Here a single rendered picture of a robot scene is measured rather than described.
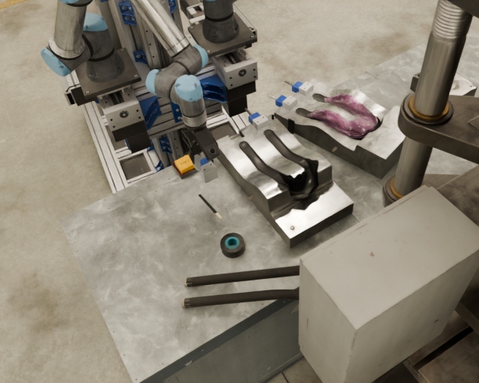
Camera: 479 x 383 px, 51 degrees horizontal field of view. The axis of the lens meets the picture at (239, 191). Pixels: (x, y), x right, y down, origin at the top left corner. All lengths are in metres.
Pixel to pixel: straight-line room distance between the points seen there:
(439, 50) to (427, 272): 0.37
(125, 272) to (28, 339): 1.07
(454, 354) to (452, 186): 0.55
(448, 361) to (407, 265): 0.73
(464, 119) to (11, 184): 2.78
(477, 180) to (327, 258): 0.52
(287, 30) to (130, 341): 2.94
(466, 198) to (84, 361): 1.87
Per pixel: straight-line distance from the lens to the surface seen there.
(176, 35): 1.63
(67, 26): 1.73
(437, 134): 1.02
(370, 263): 0.89
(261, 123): 1.91
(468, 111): 1.07
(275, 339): 1.94
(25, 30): 4.68
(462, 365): 1.61
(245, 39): 2.11
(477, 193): 1.27
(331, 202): 1.73
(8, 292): 2.89
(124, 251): 1.77
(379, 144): 1.85
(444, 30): 0.92
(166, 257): 1.72
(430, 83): 0.98
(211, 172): 1.73
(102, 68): 2.01
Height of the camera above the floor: 2.23
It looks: 51 degrees down
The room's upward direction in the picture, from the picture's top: 8 degrees counter-clockwise
